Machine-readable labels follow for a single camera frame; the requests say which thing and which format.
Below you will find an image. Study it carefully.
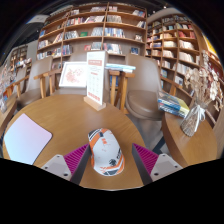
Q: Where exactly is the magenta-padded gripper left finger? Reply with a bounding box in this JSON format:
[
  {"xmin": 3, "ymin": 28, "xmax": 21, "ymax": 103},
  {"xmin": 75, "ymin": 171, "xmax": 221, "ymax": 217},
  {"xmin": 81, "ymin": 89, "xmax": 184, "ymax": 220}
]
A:
[{"xmin": 41, "ymin": 143, "xmax": 92, "ymax": 186}]

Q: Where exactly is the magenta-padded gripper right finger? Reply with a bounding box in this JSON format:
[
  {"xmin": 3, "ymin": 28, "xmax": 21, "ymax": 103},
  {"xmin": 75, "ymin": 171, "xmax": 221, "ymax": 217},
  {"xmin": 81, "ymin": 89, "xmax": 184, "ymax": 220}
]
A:
[{"xmin": 131, "ymin": 143, "xmax": 184, "ymax": 186}]

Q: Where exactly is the white and orange computer mouse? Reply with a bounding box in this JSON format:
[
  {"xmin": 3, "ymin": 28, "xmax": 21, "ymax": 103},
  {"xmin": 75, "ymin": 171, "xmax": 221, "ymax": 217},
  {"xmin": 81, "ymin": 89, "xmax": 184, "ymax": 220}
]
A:
[{"xmin": 87, "ymin": 128, "xmax": 126, "ymax": 177}]

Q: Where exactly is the round wooden side table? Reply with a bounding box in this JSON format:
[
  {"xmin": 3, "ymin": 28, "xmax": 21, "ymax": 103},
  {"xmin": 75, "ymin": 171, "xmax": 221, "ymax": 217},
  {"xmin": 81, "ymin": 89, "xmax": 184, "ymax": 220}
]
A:
[
  {"xmin": 162, "ymin": 111, "xmax": 218, "ymax": 168},
  {"xmin": 0, "ymin": 94, "xmax": 18, "ymax": 138}
]

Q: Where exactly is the glass vase with dried flowers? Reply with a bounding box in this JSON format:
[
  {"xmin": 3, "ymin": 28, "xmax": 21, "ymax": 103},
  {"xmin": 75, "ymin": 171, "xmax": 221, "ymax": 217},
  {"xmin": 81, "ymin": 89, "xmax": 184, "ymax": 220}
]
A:
[{"xmin": 180, "ymin": 49, "xmax": 224, "ymax": 138}]

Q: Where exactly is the stack of colourful books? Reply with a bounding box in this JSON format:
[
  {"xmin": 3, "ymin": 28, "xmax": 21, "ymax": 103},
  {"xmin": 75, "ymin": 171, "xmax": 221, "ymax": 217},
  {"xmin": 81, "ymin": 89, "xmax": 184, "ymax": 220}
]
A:
[{"xmin": 157, "ymin": 90, "xmax": 190, "ymax": 118}]

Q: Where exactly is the brown padded wooden armchair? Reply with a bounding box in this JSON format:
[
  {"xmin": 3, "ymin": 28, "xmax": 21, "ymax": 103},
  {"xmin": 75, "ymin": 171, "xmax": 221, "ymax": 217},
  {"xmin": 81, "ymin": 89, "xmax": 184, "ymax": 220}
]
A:
[
  {"xmin": 33, "ymin": 51, "xmax": 136, "ymax": 114},
  {"xmin": 124, "ymin": 53, "xmax": 178, "ymax": 121},
  {"xmin": 14, "ymin": 56, "xmax": 54, "ymax": 109}
]

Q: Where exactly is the white framed picture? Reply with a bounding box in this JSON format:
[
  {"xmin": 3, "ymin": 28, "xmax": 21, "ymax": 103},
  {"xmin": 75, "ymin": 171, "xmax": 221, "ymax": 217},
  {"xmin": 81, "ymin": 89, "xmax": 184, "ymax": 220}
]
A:
[{"xmin": 58, "ymin": 61, "xmax": 88, "ymax": 89}]

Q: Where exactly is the white sign on wooden base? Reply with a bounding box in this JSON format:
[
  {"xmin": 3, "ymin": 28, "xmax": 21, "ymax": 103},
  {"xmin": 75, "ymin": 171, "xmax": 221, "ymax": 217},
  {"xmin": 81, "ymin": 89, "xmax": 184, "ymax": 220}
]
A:
[{"xmin": 83, "ymin": 50, "xmax": 109, "ymax": 112}]

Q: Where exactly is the stack of light blue books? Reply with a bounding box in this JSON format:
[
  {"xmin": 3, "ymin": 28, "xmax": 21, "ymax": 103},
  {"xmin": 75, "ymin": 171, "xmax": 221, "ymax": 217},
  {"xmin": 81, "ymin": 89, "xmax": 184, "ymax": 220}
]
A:
[{"xmin": 104, "ymin": 63, "xmax": 137, "ymax": 74}]

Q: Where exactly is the distant wooden bookshelf unit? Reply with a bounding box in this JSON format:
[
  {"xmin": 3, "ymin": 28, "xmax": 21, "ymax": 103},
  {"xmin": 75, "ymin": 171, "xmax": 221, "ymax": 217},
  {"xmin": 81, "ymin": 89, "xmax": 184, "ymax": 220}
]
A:
[{"xmin": 8, "ymin": 44, "xmax": 29, "ymax": 73}]

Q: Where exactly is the curved wooden bookshelf unit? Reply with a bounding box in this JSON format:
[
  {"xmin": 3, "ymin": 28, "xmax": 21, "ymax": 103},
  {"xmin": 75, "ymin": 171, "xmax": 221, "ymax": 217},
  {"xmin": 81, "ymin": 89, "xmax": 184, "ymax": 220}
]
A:
[{"xmin": 145, "ymin": 13, "xmax": 224, "ymax": 101}]

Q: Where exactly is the wide wooden bookshelf unit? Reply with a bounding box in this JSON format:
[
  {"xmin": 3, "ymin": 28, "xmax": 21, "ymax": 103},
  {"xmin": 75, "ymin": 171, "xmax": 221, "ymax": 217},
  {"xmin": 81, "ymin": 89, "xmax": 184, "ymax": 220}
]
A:
[{"xmin": 35, "ymin": 2, "xmax": 148, "ymax": 73}]

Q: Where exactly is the white ceiling panel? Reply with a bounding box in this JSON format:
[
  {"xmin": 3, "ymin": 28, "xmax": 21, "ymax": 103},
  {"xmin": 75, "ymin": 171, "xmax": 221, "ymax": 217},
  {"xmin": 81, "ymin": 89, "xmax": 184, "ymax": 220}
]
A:
[{"xmin": 26, "ymin": 13, "xmax": 49, "ymax": 25}]

